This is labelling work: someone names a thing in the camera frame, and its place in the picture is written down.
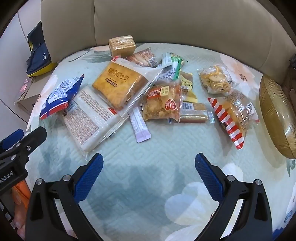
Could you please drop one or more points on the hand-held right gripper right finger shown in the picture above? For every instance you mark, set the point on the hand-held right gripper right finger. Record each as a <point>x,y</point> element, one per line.
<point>208,177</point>

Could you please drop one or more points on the white green snack packet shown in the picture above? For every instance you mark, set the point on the white green snack packet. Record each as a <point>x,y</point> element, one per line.
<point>173,68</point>

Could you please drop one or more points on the red striped bread packet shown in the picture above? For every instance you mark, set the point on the red striped bread packet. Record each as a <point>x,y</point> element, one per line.
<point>233,115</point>

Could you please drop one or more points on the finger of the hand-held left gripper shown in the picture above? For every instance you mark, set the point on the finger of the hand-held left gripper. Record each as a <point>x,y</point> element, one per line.
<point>12,136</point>
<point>34,139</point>

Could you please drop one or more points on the gold ribbed plate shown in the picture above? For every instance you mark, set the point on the gold ribbed plate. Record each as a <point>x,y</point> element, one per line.
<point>277,115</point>

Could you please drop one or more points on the lilac stick sachet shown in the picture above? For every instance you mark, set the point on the lilac stick sachet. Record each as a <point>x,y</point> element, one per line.
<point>140,129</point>

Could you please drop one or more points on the cardboard box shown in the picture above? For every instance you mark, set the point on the cardboard box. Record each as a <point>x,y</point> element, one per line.
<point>27,92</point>

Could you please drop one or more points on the brown bar snack packet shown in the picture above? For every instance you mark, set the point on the brown bar snack packet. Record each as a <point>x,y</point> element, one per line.
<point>194,114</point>

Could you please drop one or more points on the large yellow cake packet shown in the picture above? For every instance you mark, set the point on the large yellow cake packet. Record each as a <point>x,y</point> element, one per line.
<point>118,85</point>

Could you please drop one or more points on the dark blue yellow bag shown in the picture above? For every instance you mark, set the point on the dark blue yellow bag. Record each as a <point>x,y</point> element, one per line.
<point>37,53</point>

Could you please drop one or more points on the orange crisp snack packet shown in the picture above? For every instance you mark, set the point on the orange crisp snack packet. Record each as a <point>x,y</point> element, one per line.
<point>159,102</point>

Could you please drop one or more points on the round cookies clear packet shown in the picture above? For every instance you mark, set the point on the round cookies clear packet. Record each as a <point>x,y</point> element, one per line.
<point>214,80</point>

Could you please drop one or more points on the pale yellow snack packet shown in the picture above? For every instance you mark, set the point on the pale yellow snack packet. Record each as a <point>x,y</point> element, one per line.
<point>190,96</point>

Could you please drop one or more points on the yellow brown snack packet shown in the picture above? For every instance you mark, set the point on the yellow brown snack packet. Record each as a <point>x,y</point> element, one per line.
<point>186,82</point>

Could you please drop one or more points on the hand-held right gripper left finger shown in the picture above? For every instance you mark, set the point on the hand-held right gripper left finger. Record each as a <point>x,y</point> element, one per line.
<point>90,177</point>

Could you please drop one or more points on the beige leather sofa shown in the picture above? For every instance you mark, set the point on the beige leather sofa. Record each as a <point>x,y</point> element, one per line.
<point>185,23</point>

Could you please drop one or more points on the blue white snack bag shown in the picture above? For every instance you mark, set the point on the blue white snack bag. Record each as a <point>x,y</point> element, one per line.
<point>57,95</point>

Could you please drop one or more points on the large white wafer packet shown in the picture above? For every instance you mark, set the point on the large white wafer packet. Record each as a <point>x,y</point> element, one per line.
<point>87,115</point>

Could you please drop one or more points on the square yellow cake packet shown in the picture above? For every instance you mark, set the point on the square yellow cake packet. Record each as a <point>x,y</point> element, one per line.
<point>122,45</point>

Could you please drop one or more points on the reddish biscuit packet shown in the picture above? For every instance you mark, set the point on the reddish biscuit packet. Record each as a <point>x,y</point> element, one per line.
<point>143,57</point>

